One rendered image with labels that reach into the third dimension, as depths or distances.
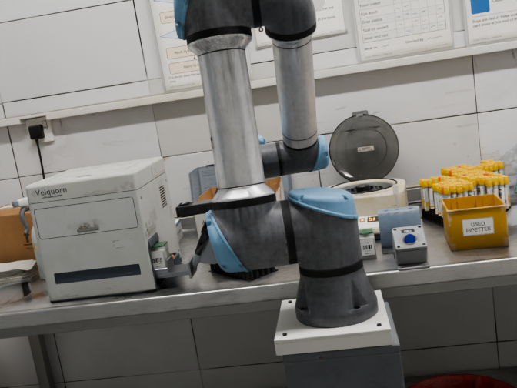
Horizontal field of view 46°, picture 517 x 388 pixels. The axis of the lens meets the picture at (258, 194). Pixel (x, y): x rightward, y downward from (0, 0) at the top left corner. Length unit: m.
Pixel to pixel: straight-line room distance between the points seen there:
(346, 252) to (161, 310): 0.58
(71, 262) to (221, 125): 0.66
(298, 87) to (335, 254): 0.34
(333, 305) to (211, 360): 1.26
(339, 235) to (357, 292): 0.11
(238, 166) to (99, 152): 1.17
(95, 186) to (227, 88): 0.55
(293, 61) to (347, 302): 0.45
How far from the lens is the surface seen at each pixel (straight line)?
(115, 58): 2.14
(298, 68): 1.18
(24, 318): 1.64
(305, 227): 1.05
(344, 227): 1.07
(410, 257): 1.44
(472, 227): 1.52
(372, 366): 1.10
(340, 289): 1.08
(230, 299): 1.46
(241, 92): 1.07
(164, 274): 1.53
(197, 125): 2.08
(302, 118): 1.25
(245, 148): 1.06
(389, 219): 1.55
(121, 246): 1.52
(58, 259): 1.59
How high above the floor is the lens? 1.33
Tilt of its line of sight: 10 degrees down
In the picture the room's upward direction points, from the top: 9 degrees counter-clockwise
